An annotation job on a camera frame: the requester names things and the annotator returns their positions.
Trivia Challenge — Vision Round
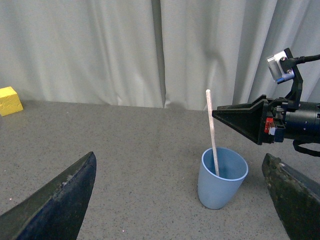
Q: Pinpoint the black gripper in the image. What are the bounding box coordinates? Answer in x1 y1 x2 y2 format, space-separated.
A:
212 95 320 240

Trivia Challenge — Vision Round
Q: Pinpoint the grey-green curtain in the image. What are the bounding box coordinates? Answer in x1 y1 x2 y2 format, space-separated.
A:
0 0 320 110

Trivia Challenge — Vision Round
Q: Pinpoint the blue plastic cup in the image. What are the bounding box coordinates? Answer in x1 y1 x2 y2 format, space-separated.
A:
197 147 249 210

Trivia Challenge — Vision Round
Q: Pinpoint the light wooden chopstick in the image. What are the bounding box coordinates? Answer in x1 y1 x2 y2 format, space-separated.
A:
205 89 220 177

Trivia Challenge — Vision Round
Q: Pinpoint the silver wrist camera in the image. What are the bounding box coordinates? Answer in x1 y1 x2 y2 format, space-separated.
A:
266 50 295 85

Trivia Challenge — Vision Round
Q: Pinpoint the yellow foam block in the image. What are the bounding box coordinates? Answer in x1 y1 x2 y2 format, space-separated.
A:
0 86 24 117

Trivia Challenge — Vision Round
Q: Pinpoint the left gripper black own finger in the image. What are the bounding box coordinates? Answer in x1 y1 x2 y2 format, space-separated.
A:
0 152 97 240

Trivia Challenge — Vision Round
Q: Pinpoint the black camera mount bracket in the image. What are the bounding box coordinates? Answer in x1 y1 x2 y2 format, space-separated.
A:
280 48 305 110

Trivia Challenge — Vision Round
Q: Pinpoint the black camera cable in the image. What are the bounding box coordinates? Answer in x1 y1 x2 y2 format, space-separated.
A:
289 54 320 65

